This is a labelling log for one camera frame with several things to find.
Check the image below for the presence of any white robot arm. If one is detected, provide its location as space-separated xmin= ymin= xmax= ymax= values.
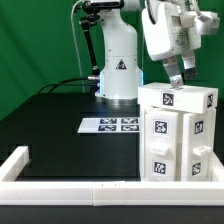
xmin=83 ymin=0 xmax=201 ymax=101

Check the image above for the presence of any white block with markers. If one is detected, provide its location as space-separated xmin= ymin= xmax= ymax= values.
xmin=138 ymin=83 xmax=218 ymax=114

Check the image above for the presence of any grey cable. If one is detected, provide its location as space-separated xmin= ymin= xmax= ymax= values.
xmin=70 ymin=0 xmax=86 ymax=94

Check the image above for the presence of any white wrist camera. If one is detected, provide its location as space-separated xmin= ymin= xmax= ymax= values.
xmin=180 ymin=11 xmax=220 ymax=35

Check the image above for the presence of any black cable bundle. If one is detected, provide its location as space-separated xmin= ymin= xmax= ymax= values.
xmin=37 ymin=77 xmax=101 ymax=95

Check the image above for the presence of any white U-shaped fence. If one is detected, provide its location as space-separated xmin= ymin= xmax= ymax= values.
xmin=0 ymin=146 xmax=224 ymax=206

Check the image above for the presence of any white cabinet body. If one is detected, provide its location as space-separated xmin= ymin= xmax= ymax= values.
xmin=139 ymin=106 xmax=213 ymax=181

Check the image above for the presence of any white door panel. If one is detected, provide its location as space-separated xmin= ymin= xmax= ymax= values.
xmin=181 ymin=109 xmax=216 ymax=181
xmin=142 ymin=108 xmax=178 ymax=181

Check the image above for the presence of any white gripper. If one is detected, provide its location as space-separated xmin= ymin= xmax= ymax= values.
xmin=142 ymin=1 xmax=201 ymax=89

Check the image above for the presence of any white marker base plate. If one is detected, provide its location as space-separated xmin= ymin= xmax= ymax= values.
xmin=78 ymin=117 xmax=140 ymax=133

